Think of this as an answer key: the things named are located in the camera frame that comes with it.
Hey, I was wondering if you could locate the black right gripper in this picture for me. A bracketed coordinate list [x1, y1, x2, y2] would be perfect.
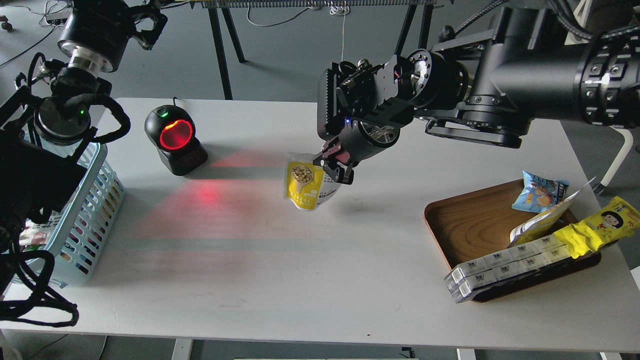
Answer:
[312, 55, 415, 185]

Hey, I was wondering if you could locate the yellow white snack pouch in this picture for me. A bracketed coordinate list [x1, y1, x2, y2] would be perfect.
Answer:
[283, 152, 341, 211]

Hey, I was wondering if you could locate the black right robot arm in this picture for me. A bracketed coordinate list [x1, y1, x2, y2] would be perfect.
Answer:
[312, 0, 639, 185]

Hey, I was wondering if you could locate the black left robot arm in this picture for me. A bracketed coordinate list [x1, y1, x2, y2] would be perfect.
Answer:
[0, 0, 170, 328]

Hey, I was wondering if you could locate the white boxed snack pack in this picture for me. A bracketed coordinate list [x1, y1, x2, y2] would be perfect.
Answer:
[443, 235, 572, 303]

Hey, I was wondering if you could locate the blue snack bag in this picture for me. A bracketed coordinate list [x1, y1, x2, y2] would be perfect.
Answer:
[510, 170, 570, 214]

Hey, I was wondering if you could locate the light blue plastic basket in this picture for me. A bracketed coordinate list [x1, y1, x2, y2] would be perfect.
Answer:
[1, 132, 126, 287]

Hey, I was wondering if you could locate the yellow cartoon snack bag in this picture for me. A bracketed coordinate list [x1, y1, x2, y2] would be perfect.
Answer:
[552, 196, 640, 259]

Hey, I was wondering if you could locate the white red snack in basket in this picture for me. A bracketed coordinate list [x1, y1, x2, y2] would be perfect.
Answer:
[19, 214, 61, 247]

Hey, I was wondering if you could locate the brown wooden tray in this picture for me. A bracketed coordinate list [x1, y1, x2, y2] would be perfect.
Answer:
[423, 180, 602, 303]

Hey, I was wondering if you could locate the black barcode scanner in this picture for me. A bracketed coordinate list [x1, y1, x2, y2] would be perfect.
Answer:
[144, 96, 209, 176]

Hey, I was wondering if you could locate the black legged background table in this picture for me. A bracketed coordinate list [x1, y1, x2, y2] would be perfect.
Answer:
[201, 0, 438, 100]

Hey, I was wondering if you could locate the white hanging cable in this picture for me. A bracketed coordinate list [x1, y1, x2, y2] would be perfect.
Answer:
[329, 5, 351, 63]

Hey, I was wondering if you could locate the floor cables and power strip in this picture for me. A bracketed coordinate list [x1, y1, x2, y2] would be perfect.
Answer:
[0, 0, 71, 68]

